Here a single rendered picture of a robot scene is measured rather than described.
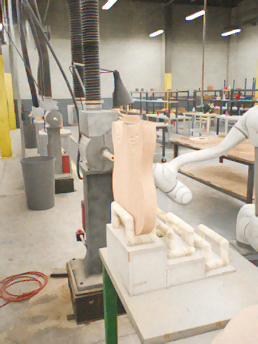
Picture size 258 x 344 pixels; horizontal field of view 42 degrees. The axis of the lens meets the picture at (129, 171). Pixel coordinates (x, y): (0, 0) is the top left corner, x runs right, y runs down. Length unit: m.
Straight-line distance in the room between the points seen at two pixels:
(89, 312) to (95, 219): 0.68
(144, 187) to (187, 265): 0.37
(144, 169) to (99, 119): 0.84
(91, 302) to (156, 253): 1.47
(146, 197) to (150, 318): 0.39
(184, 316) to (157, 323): 0.09
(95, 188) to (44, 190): 2.54
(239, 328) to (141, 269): 0.40
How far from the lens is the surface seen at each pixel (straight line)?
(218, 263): 1.41
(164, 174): 1.79
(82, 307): 2.62
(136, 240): 1.19
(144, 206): 1.08
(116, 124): 1.32
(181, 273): 1.30
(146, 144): 1.04
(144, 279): 1.24
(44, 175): 4.83
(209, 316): 1.19
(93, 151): 2.18
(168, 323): 1.15
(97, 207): 2.45
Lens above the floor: 1.63
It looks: 13 degrees down
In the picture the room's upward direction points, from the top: 1 degrees counter-clockwise
